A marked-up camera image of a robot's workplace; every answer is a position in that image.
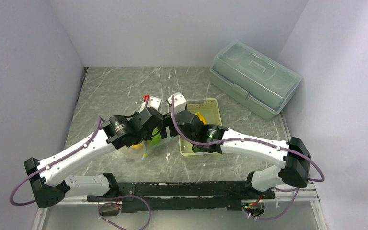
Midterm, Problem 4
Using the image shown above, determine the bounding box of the yellow banana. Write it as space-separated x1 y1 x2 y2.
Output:
195 112 207 125

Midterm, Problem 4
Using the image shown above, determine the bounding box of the yellow bell pepper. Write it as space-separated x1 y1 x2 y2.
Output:
131 143 144 150

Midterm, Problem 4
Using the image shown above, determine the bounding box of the green lime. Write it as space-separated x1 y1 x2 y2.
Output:
148 128 161 145

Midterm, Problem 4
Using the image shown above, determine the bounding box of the dark green avocado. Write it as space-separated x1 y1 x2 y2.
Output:
192 145 213 154

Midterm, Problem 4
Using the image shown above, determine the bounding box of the pale green perforated basket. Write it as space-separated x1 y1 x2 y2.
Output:
179 98 222 157

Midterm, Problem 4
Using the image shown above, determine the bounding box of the clear zip top bag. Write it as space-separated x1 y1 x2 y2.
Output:
118 129 175 160

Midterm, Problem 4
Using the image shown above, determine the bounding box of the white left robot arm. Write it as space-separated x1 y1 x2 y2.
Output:
24 107 164 208

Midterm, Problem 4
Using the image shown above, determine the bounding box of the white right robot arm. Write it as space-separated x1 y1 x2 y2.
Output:
163 110 313 199

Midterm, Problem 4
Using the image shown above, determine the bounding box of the green plastic storage box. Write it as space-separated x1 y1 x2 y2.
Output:
210 40 303 121

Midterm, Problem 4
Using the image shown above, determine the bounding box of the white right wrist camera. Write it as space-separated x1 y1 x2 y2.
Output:
167 92 187 115

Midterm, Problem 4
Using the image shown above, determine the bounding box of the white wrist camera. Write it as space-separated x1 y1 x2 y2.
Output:
139 95 162 112
167 92 187 115

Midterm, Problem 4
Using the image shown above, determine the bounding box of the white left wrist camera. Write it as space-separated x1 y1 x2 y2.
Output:
139 95 162 112

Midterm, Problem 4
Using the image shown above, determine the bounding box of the black mounting rail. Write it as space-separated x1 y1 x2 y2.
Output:
87 181 275 214

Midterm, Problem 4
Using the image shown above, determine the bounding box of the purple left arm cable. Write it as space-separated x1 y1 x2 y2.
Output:
9 96 153 230

